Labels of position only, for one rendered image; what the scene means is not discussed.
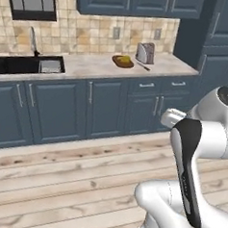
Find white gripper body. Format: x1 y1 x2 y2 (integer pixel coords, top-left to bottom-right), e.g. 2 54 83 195
160 106 188 130

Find brown wooden cutting board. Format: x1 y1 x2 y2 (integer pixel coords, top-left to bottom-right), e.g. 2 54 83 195
111 54 137 70

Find silver toaster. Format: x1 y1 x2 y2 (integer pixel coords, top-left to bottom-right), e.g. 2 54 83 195
134 40 157 65

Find yellow food piece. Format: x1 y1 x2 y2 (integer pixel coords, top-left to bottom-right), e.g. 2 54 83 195
116 55 133 65

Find dark blue tall cupboard unit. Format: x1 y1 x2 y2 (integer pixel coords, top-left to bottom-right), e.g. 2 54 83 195
168 0 228 111

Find dark blue base cupboards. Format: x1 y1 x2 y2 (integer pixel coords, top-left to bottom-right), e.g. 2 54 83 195
0 61 200 165

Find silver tap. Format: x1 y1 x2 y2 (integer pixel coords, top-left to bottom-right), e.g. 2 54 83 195
27 25 43 58

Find black sink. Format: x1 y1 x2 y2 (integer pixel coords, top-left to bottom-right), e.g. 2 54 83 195
0 51 67 82

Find knife with black handle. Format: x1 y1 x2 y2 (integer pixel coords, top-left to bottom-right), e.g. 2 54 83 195
135 61 152 72

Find grey wall socket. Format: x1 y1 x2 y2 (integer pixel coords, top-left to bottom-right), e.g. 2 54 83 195
112 25 122 40
153 27 164 41

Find dark blue wall cupboards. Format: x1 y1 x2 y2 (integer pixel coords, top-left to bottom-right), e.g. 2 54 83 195
74 0 206 24

